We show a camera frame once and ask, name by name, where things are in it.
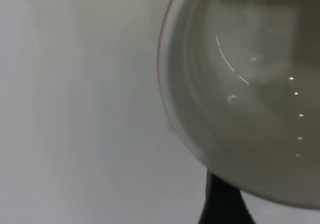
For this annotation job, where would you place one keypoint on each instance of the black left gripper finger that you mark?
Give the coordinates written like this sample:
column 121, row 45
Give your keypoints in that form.
column 225, row 206

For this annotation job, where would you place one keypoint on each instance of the red ceramic mug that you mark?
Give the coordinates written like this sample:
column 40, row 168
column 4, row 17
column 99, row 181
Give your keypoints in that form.
column 250, row 109

